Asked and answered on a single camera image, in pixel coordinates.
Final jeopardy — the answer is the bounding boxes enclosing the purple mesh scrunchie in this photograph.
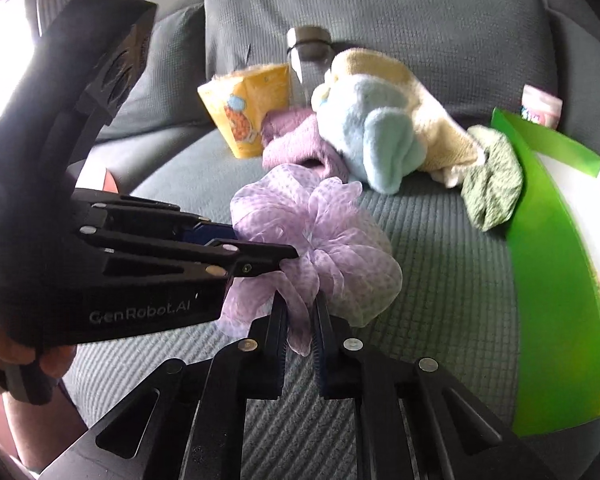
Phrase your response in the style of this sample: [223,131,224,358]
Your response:
[216,164,403,356]

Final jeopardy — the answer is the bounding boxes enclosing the pink knitted cloth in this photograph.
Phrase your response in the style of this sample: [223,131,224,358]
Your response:
[261,108,349,182]

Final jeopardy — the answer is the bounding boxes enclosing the white blue plush toy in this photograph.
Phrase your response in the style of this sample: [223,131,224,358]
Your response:
[316,74,427,195]

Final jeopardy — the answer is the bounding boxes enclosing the cream knitted towel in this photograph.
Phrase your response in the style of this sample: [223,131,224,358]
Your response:
[326,48,486,188]

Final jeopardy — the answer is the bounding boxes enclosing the person's left hand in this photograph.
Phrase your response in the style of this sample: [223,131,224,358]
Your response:
[0,294,78,411]

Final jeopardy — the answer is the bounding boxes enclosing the grey sofa seat cushion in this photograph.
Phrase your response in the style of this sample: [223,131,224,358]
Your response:
[65,131,519,479]

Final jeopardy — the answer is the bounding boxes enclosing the yellow snack pouch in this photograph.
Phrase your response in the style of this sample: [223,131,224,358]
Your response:
[197,64,290,159]

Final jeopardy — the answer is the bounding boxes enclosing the green cardboard box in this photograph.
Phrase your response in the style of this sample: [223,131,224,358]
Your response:
[491,110,600,436]

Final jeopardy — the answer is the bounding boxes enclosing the green patterned scrunchie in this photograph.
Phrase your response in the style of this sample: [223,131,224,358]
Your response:
[460,125,524,232]

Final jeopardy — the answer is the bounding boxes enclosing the clear bottle metal cap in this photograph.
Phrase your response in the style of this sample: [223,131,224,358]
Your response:
[286,25,334,107]

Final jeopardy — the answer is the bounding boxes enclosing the pink white tissue pack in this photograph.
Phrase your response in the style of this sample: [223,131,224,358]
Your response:
[521,84,562,130]

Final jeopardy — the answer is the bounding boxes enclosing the grey sofa back cushion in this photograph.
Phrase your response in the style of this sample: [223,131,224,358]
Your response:
[204,0,558,126]

